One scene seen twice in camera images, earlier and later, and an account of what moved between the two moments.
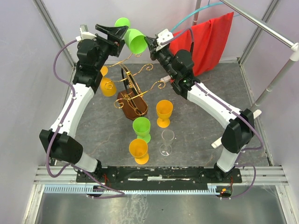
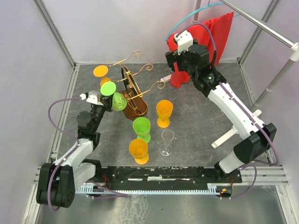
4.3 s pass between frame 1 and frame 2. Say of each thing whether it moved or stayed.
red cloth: stayed
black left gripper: moved
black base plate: stayed
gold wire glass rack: stayed
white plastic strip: stayed
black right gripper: moved
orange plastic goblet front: stayed
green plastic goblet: moved
